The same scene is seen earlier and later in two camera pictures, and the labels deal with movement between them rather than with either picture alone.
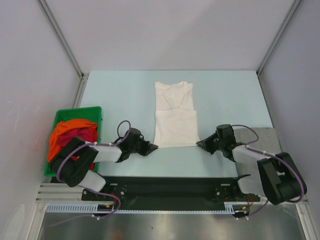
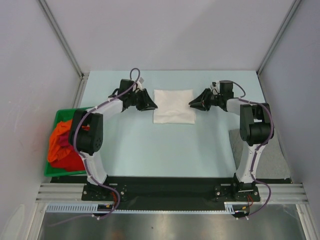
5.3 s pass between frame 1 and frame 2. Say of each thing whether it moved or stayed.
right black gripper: moved
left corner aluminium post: stayed
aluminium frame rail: stayed
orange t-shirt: stayed
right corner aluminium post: stayed
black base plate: stayed
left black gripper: moved
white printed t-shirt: moved
